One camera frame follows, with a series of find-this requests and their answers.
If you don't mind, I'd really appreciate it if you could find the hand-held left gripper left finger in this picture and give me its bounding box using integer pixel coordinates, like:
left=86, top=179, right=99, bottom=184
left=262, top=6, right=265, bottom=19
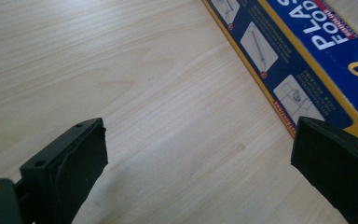
left=19, top=117, right=109, bottom=224

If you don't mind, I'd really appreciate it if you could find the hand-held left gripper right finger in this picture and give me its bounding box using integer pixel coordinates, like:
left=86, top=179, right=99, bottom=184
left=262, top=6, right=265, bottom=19
left=290, top=116, right=358, bottom=224

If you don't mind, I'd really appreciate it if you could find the blue and yellow wrap box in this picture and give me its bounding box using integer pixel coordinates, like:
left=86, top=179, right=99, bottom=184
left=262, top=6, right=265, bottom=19
left=200, top=0, right=358, bottom=147

